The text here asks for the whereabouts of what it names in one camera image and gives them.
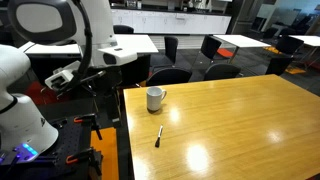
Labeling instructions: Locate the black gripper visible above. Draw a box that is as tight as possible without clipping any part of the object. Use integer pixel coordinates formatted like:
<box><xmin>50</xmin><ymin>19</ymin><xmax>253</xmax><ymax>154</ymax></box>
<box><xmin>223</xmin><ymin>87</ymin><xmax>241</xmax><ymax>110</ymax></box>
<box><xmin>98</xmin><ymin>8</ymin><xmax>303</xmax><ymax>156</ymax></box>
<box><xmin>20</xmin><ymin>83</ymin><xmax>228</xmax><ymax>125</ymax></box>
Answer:
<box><xmin>68</xmin><ymin>69</ymin><xmax>113</xmax><ymax>98</ymax></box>

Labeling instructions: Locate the black and white pen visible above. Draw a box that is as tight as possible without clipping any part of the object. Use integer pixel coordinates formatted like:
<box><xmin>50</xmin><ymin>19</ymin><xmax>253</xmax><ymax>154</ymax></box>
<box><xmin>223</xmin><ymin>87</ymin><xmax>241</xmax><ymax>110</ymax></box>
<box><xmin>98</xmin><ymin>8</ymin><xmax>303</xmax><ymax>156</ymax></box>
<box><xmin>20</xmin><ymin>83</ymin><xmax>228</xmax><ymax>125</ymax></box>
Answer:
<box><xmin>154</xmin><ymin>124</ymin><xmax>164</xmax><ymax>149</ymax></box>

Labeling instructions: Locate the orange black bar clamp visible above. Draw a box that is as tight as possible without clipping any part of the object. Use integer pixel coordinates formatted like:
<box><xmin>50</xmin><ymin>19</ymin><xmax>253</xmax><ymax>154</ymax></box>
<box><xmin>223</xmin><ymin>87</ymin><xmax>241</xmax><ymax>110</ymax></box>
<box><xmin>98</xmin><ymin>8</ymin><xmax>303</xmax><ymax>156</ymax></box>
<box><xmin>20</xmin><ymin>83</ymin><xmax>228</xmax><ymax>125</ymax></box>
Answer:
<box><xmin>65</xmin><ymin>147</ymin><xmax>103</xmax><ymax>176</ymax></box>
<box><xmin>73</xmin><ymin>113</ymin><xmax>103</xmax><ymax>141</ymax></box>

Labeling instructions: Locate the large white table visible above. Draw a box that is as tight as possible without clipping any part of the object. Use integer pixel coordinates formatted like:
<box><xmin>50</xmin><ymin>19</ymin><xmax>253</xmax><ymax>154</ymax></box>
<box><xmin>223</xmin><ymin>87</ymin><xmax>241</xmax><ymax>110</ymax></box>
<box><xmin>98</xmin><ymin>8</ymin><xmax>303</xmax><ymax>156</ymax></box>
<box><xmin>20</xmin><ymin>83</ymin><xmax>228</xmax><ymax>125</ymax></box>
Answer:
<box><xmin>18</xmin><ymin>33</ymin><xmax>160</xmax><ymax>56</ymax></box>

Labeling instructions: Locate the black office chair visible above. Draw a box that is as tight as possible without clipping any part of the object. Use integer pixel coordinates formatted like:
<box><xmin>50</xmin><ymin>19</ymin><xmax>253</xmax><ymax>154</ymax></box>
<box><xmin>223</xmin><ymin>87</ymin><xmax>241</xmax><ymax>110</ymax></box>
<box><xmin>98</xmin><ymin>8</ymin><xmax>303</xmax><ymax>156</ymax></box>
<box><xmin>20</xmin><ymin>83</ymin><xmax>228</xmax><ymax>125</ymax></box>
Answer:
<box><xmin>279</xmin><ymin>27</ymin><xmax>297</xmax><ymax>37</ymax></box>
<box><xmin>203</xmin><ymin>63</ymin><xmax>242</xmax><ymax>82</ymax></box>
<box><xmin>163</xmin><ymin>35</ymin><xmax>179</xmax><ymax>65</ymax></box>
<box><xmin>265</xmin><ymin>54</ymin><xmax>294</xmax><ymax>77</ymax></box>
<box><xmin>262</xmin><ymin>27</ymin><xmax>279</xmax><ymax>40</ymax></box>
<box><xmin>113</xmin><ymin>24</ymin><xmax>135</xmax><ymax>35</ymax></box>
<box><xmin>145</xmin><ymin>67</ymin><xmax>193</xmax><ymax>88</ymax></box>
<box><xmin>200</xmin><ymin>34</ymin><xmax>223</xmax><ymax>62</ymax></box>
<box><xmin>275</xmin><ymin>34</ymin><xmax>305</xmax><ymax>56</ymax></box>

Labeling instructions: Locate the white ceramic mug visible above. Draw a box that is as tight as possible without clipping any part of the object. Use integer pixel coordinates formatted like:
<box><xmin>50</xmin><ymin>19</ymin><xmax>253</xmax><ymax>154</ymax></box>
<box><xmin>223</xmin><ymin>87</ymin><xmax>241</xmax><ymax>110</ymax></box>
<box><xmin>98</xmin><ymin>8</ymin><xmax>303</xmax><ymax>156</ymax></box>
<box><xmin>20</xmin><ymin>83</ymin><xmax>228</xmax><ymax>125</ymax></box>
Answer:
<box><xmin>146</xmin><ymin>86</ymin><xmax>168</xmax><ymax>113</ymax></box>

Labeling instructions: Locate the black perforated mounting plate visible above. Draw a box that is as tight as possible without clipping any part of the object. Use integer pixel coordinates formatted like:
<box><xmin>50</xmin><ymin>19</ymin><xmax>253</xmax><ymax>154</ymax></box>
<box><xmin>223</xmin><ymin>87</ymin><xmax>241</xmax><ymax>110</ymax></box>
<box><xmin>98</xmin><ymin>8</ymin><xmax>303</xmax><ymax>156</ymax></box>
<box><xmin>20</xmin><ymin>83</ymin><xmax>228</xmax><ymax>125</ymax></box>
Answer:
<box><xmin>0</xmin><ymin>114</ymin><xmax>102</xmax><ymax>180</ymax></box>

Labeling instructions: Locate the white kitchen cabinet counter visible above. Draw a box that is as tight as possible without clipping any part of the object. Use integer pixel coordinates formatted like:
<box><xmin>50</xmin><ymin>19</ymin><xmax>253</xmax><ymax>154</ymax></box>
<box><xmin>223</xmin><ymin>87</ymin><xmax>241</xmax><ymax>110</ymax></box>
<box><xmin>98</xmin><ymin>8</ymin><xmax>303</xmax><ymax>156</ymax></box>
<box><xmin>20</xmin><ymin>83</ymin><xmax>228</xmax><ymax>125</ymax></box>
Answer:
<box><xmin>109</xmin><ymin>7</ymin><xmax>233</xmax><ymax>35</ymax></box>

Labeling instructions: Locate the white table with metal legs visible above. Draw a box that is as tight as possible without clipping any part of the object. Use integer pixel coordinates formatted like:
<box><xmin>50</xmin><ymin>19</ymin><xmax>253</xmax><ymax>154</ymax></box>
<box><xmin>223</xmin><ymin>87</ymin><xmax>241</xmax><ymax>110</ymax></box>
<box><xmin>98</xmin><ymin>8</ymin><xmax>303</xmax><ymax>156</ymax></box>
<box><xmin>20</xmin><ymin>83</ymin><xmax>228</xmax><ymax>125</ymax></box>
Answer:
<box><xmin>213</xmin><ymin>34</ymin><xmax>272</xmax><ymax>64</ymax></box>
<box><xmin>289</xmin><ymin>34</ymin><xmax>320</xmax><ymax>68</ymax></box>

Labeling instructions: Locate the frosted glass panel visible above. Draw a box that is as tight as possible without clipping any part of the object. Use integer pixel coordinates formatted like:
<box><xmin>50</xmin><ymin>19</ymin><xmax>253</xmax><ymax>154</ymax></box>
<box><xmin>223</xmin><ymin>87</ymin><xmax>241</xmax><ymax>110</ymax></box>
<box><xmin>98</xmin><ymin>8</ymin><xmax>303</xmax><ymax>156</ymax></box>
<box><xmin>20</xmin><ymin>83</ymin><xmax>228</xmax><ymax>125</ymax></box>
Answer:
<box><xmin>257</xmin><ymin>3</ymin><xmax>301</xmax><ymax>28</ymax></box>

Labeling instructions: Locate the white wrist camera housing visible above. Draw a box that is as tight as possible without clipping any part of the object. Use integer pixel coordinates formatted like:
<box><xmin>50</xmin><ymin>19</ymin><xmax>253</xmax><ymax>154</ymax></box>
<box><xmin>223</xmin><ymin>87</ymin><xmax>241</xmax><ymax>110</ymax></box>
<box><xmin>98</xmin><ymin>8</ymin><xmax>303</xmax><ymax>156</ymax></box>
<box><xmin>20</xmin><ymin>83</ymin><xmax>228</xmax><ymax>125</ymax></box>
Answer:
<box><xmin>44</xmin><ymin>68</ymin><xmax>75</xmax><ymax>92</ymax></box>

